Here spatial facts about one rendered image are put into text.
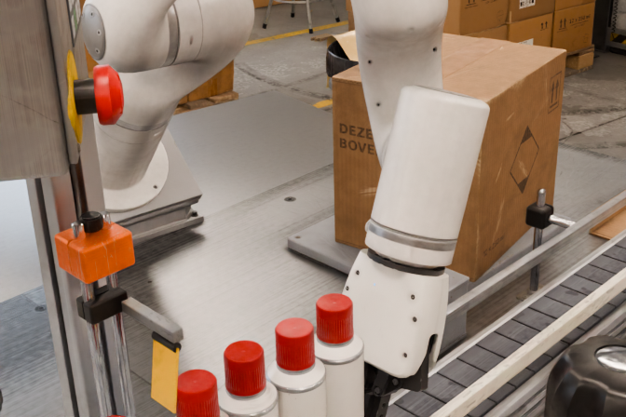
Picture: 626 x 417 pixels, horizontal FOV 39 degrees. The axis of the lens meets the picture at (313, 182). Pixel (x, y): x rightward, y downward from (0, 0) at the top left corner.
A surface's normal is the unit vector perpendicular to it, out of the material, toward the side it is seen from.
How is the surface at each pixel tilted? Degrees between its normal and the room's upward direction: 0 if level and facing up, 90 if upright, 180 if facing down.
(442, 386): 0
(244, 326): 0
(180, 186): 41
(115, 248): 90
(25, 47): 90
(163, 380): 81
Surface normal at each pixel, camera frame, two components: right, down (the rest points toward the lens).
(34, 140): 0.18, 0.39
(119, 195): 0.38, -0.50
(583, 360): -0.22, -0.91
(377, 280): -0.67, -0.10
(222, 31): 0.61, 0.44
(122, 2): -0.43, 0.09
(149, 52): 0.57, 0.73
